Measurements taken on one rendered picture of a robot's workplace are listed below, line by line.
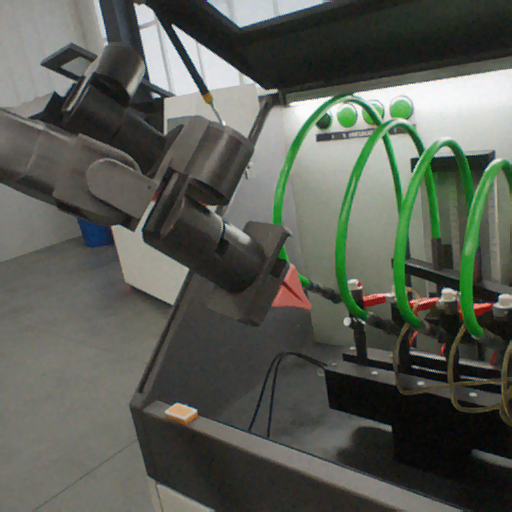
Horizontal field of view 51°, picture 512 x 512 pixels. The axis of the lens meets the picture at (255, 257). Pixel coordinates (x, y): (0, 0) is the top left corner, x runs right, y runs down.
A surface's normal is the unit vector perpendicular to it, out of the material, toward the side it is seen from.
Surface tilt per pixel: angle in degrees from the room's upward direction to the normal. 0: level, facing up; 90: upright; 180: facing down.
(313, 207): 90
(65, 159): 70
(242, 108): 90
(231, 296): 46
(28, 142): 62
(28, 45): 90
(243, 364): 90
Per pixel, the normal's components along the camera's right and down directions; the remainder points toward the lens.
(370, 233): -0.63, 0.32
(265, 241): -0.69, -0.45
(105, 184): 0.28, -0.08
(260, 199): 0.76, 0.06
